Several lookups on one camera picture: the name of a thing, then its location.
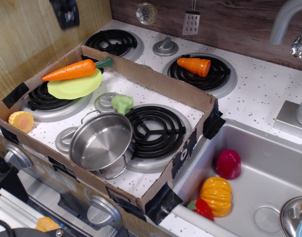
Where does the stainless steel sink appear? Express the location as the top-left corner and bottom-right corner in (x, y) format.
(173, 119), (302, 237)

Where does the silver back stove knob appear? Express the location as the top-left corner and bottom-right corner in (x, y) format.
(152, 37), (179, 57)

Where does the orange toy carrot half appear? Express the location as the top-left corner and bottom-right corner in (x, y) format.
(177, 58), (211, 77)

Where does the hanging metal spatula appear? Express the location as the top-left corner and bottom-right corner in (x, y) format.
(182, 0), (200, 36)

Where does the front right black burner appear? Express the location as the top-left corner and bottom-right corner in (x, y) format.
(125, 104), (191, 174)

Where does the silver oven knob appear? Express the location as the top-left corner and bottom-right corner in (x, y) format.
(4, 144), (33, 170)
(87, 195), (121, 229)

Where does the silver front stove knob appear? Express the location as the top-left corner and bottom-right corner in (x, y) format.
(55, 126), (78, 154)

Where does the dark red toy vegetable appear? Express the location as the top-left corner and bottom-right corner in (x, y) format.
(215, 149), (241, 180)

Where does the yellow toy corn piece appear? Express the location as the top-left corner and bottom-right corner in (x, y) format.
(8, 111), (34, 132)

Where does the red toy strawberry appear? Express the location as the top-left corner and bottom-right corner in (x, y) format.
(187, 198), (214, 222)

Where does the silver oven knob left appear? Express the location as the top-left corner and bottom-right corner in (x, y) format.
(4, 144), (33, 170)

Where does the back right black burner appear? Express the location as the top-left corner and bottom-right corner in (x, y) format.
(162, 53), (237, 99)

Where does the silver centre stove knob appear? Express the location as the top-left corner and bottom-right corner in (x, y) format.
(94, 92), (117, 113)

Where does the orange toy carrot green top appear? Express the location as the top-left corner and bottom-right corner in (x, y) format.
(41, 57), (113, 81)

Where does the green toy broccoli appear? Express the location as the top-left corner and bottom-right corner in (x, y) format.
(111, 94), (134, 115)

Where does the stainless steel pot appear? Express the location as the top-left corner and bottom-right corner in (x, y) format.
(69, 112), (136, 180)

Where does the orange toy food bottom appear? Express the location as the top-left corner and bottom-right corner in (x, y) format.
(35, 217), (60, 232)

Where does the back left black burner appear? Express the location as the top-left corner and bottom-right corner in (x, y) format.
(82, 30), (144, 62)

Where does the silver bowl in sink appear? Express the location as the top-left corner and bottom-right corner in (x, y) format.
(280, 197), (302, 237)

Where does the hanging metal strainer spoon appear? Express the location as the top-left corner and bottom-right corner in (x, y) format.
(136, 0), (157, 25)

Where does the cardboard fence with black tape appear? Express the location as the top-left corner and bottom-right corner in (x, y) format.
(0, 46), (218, 224)

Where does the silver stove knob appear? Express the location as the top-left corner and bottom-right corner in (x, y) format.
(94, 92), (117, 113)
(55, 126), (78, 154)
(152, 37), (179, 57)

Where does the light green plastic plate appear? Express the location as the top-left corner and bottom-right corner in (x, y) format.
(47, 69), (103, 100)

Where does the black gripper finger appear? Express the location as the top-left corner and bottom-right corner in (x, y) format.
(49, 0), (80, 30)

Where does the hanging shiny metal spoon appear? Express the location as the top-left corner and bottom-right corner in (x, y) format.
(290, 34), (302, 60)

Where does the silver faucet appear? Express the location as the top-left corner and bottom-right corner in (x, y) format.
(269, 0), (302, 45)

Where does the yellow orange toy pumpkin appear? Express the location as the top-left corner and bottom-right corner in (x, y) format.
(200, 177), (232, 217)

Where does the silver oven knob right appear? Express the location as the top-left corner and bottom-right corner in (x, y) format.
(87, 195), (121, 229)

